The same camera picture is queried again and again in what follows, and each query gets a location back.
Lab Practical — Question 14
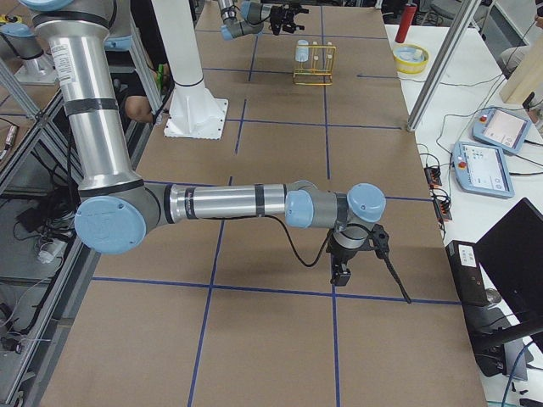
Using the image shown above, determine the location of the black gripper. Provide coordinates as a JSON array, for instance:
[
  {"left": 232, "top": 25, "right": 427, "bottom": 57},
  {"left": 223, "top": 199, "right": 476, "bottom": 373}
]
[
  {"left": 327, "top": 237, "right": 369, "bottom": 285},
  {"left": 269, "top": 3, "right": 310, "bottom": 35}
]

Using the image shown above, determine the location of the light blue plastic cup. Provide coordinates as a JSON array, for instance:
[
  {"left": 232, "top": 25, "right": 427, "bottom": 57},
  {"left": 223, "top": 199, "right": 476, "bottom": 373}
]
[{"left": 294, "top": 39, "right": 310, "bottom": 64}]

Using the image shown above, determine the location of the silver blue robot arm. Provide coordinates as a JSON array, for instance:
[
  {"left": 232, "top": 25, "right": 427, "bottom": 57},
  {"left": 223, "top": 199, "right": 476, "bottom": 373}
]
[
  {"left": 217, "top": 1, "right": 310, "bottom": 41},
  {"left": 27, "top": 1, "right": 389, "bottom": 287}
]

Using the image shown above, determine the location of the red bottle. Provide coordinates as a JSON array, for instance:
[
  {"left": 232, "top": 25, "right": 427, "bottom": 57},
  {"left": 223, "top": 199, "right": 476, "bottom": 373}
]
[{"left": 395, "top": 3, "right": 417, "bottom": 43}]

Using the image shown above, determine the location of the yellow bowl with blue plate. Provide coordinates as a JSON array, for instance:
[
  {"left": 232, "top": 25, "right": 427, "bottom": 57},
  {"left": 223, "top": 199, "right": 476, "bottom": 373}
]
[{"left": 392, "top": 44, "right": 429, "bottom": 75}]

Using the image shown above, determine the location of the brown paper table cover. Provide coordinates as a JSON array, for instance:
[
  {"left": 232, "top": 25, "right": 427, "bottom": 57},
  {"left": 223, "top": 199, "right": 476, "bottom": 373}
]
[{"left": 42, "top": 2, "right": 485, "bottom": 406}]

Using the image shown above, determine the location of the green handheld tool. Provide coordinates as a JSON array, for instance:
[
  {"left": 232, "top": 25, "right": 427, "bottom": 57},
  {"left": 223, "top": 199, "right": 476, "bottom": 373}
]
[{"left": 154, "top": 64, "right": 170, "bottom": 94}]

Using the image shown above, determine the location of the near blue teach pendant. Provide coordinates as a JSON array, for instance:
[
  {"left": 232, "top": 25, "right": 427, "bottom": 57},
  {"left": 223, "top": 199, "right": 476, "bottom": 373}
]
[{"left": 452, "top": 142, "right": 515, "bottom": 198}]

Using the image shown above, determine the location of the blue teach pendant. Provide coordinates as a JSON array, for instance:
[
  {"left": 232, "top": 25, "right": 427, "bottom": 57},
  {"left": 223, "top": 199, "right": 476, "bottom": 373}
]
[
  {"left": 452, "top": 142, "right": 515, "bottom": 198},
  {"left": 472, "top": 107, "right": 532, "bottom": 154}
]

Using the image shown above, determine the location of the black monitor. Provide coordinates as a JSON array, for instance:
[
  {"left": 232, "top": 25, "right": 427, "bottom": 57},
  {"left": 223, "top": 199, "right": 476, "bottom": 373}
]
[{"left": 473, "top": 198, "right": 542, "bottom": 351}]

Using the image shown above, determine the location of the seated person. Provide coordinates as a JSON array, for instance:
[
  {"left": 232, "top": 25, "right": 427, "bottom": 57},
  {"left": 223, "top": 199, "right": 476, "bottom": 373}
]
[{"left": 122, "top": 0, "right": 175, "bottom": 124}]

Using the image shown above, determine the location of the far blue teach pendant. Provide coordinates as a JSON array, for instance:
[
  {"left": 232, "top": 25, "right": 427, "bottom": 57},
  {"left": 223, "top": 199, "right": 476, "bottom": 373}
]
[{"left": 472, "top": 107, "right": 532, "bottom": 154}]

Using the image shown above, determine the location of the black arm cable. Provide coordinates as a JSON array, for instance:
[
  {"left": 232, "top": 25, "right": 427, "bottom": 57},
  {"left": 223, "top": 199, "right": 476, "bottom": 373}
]
[{"left": 254, "top": 214, "right": 336, "bottom": 268}]

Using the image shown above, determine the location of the gold wire cup holder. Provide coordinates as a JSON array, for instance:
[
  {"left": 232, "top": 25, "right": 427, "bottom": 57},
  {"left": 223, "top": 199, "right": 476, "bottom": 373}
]
[{"left": 293, "top": 42, "right": 337, "bottom": 86}]

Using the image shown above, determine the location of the white camera pole with base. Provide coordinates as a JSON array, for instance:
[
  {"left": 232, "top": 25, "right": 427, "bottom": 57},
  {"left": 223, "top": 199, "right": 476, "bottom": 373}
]
[{"left": 152, "top": 0, "right": 228, "bottom": 140}]

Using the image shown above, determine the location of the aluminium frame post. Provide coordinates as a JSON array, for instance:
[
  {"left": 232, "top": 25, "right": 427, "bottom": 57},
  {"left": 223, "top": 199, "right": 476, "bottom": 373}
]
[{"left": 406, "top": 0, "right": 480, "bottom": 131}]

